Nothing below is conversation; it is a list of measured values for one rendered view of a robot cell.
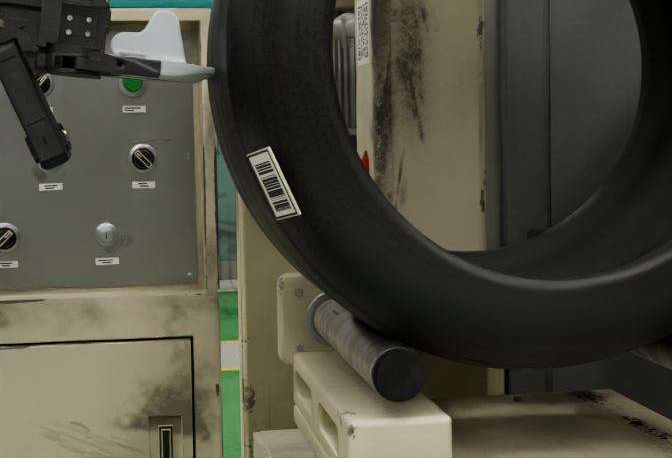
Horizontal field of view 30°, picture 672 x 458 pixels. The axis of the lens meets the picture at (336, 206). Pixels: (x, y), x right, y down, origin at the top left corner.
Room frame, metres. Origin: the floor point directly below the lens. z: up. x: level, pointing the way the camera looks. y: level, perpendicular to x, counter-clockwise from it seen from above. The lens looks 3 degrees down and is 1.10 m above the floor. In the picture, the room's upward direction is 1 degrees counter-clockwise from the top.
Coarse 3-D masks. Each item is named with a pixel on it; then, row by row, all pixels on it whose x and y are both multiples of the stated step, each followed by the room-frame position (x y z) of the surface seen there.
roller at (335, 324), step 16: (320, 304) 1.36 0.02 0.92; (336, 304) 1.32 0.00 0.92; (320, 320) 1.31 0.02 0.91; (336, 320) 1.24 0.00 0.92; (352, 320) 1.20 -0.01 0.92; (336, 336) 1.21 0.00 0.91; (352, 336) 1.15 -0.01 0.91; (368, 336) 1.11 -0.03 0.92; (384, 336) 1.09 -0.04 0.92; (352, 352) 1.12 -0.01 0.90; (368, 352) 1.06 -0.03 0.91; (384, 352) 1.03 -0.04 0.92; (400, 352) 1.03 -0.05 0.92; (368, 368) 1.04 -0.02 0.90; (384, 368) 1.02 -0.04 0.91; (400, 368) 1.02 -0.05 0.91; (416, 368) 1.03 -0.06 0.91; (384, 384) 1.02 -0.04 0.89; (400, 384) 1.02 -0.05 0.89; (416, 384) 1.03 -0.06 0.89; (400, 400) 1.03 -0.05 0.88
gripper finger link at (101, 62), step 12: (72, 60) 1.06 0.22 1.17; (84, 60) 1.05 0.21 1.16; (96, 60) 1.05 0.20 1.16; (108, 60) 1.05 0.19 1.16; (120, 60) 1.06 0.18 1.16; (132, 60) 1.07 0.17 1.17; (144, 60) 1.07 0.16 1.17; (156, 60) 1.07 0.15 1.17; (108, 72) 1.06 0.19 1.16; (120, 72) 1.05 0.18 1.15; (132, 72) 1.06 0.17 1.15; (144, 72) 1.06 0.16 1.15; (156, 72) 1.07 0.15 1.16
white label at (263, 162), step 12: (252, 156) 1.03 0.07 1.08; (264, 156) 1.01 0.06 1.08; (252, 168) 1.03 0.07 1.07; (264, 168) 1.02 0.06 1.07; (276, 168) 1.00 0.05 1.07; (264, 180) 1.03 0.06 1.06; (276, 180) 1.01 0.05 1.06; (264, 192) 1.03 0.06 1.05; (276, 192) 1.02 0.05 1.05; (288, 192) 1.00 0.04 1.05; (276, 204) 1.03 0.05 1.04; (288, 204) 1.01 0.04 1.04; (276, 216) 1.03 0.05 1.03; (288, 216) 1.02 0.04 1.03
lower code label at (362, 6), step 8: (360, 0) 1.47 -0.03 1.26; (360, 8) 1.47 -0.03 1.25; (368, 8) 1.42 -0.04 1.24; (360, 16) 1.47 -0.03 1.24; (368, 16) 1.43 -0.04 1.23; (360, 24) 1.48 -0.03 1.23; (368, 24) 1.43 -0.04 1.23; (360, 32) 1.48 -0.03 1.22; (368, 32) 1.43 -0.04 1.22; (360, 40) 1.48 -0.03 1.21; (368, 40) 1.43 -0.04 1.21; (360, 48) 1.48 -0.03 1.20; (368, 48) 1.43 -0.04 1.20; (360, 56) 1.48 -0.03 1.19; (368, 56) 1.43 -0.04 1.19; (360, 64) 1.48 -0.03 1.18
